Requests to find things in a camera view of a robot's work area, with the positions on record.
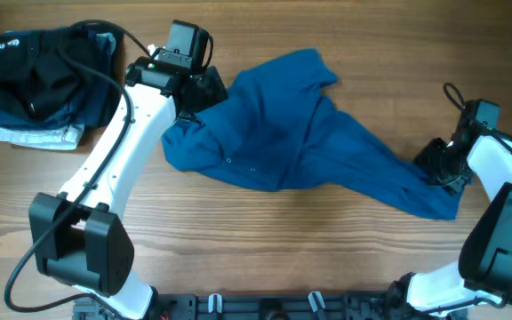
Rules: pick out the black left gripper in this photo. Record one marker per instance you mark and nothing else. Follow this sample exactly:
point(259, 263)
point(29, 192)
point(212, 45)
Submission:
point(204, 92)

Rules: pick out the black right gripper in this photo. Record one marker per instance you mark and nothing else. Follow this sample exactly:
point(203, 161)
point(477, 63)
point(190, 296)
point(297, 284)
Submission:
point(436, 161)

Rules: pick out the blue polo shirt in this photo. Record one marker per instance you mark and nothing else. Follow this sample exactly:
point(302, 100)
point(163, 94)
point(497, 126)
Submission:
point(277, 130)

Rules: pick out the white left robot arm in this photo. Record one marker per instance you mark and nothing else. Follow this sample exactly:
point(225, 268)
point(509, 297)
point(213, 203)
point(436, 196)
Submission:
point(79, 237)

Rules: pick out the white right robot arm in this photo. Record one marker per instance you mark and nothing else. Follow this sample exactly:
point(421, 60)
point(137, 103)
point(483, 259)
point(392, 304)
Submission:
point(482, 275)

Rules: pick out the navy folded garment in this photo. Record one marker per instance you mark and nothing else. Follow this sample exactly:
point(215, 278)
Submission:
point(76, 111)

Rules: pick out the white folded garment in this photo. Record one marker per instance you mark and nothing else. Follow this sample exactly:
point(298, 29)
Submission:
point(64, 138)

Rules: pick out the black folded garment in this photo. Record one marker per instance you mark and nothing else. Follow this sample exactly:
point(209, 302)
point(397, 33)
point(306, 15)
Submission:
point(38, 75)

